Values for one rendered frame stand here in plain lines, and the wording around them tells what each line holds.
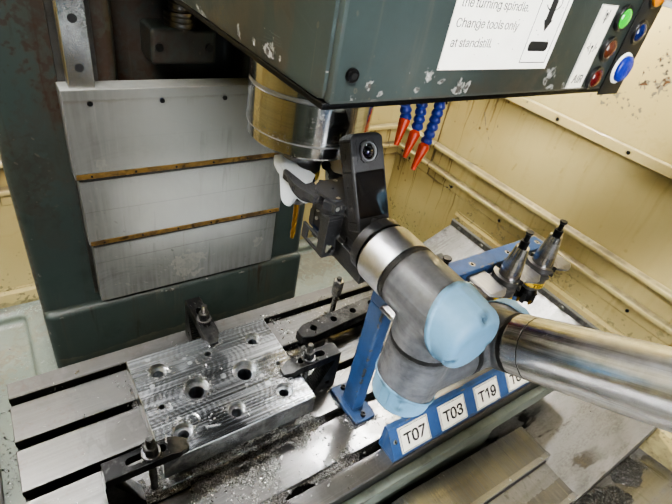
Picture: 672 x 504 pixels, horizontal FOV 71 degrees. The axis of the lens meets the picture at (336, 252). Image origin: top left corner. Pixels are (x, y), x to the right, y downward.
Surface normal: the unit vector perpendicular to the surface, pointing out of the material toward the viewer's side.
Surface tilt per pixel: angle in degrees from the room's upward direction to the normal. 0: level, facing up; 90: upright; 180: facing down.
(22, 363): 0
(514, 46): 90
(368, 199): 62
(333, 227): 91
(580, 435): 24
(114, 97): 91
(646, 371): 57
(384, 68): 90
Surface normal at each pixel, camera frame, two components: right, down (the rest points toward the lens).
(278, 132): -0.43, 0.48
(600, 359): -0.69, -0.54
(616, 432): -0.18, -0.64
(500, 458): 0.27, -0.81
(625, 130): -0.83, 0.22
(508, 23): 0.54, 0.57
